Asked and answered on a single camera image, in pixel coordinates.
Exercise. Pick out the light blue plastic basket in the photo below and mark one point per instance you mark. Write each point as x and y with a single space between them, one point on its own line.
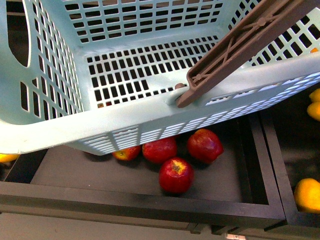
104 75

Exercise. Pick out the brown basket handle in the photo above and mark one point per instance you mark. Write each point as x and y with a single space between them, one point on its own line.
263 24

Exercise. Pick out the red apple centre bottom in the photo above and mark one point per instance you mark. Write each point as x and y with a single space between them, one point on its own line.
159 151

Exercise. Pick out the red yellow apple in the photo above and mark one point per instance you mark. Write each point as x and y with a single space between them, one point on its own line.
127 154

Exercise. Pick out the red apple right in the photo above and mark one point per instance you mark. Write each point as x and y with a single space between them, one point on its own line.
204 146

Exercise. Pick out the red apple front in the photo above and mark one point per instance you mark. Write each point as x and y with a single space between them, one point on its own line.
176 176

